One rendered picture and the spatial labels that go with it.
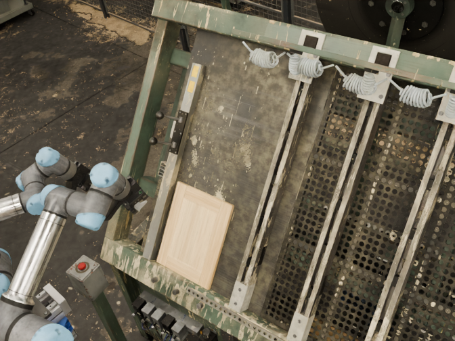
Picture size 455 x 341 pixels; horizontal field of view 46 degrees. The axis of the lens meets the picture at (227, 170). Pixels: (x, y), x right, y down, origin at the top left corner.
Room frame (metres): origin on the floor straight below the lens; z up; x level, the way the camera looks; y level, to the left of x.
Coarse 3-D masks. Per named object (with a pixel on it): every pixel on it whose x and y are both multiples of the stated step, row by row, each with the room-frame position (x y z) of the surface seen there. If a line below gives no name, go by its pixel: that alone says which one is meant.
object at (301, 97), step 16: (304, 32) 1.82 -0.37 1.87; (320, 48) 1.75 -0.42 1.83; (304, 80) 1.71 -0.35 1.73; (304, 96) 1.70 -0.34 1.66; (288, 112) 1.69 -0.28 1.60; (304, 112) 1.68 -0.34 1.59; (288, 128) 1.66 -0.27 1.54; (288, 144) 1.61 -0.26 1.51; (272, 160) 1.60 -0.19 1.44; (288, 160) 1.58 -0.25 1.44; (272, 176) 1.56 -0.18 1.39; (272, 192) 1.51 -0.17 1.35; (272, 208) 1.48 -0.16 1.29; (256, 224) 1.46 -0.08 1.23; (272, 224) 1.47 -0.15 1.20; (256, 240) 1.44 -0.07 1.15; (256, 256) 1.37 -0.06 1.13; (240, 272) 1.36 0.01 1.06; (256, 272) 1.36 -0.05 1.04; (240, 288) 1.32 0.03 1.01; (240, 304) 1.27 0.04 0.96
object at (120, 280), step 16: (144, 224) 1.97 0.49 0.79; (128, 288) 1.82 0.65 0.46; (448, 288) 1.33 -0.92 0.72; (128, 304) 1.78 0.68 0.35; (288, 304) 1.34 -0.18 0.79; (368, 304) 1.46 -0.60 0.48; (448, 304) 1.26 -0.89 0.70; (288, 320) 1.34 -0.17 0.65; (144, 336) 1.77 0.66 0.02; (352, 336) 1.13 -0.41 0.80
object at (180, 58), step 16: (176, 64) 2.23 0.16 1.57; (176, 96) 2.15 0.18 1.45; (336, 112) 1.68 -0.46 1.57; (384, 112) 1.58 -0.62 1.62; (400, 128) 1.51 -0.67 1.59; (432, 128) 1.45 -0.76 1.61; (160, 160) 1.99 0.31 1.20; (144, 176) 2.00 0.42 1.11; (448, 240) 1.17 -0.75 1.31; (352, 288) 1.19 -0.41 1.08; (368, 288) 1.16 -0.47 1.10; (432, 288) 1.07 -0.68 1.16; (400, 304) 1.07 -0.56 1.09; (416, 304) 1.05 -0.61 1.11; (416, 320) 1.00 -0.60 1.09
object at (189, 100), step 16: (192, 64) 2.10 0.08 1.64; (192, 80) 2.05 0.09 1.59; (192, 96) 2.01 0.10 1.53; (192, 112) 1.99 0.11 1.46; (176, 160) 1.86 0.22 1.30; (176, 176) 1.85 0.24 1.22; (160, 192) 1.81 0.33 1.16; (160, 208) 1.76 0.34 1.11; (160, 224) 1.72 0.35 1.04; (144, 256) 1.65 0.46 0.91
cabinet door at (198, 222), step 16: (176, 192) 1.78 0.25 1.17; (192, 192) 1.74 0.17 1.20; (176, 208) 1.74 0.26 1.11; (192, 208) 1.70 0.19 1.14; (208, 208) 1.66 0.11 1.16; (224, 208) 1.62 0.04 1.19; (176, 224) 1.69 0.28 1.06; (192, 224) 1.65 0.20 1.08; (208, 224) 1.61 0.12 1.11; (224, 224) 1.57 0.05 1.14; (176, 240) 1.64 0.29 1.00; (192, 240) 1.60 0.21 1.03; (208, 240) 1.56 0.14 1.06; (160, 256) 1.63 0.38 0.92; (176, 256) 1.59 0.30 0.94; (192, 256) 1.55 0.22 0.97; (208, 256) 1.51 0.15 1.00; (176, 272) 1.54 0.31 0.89; (192, 272) 1.50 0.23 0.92; (208, 272) 1.47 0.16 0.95; (208, 288) 1.42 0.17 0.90
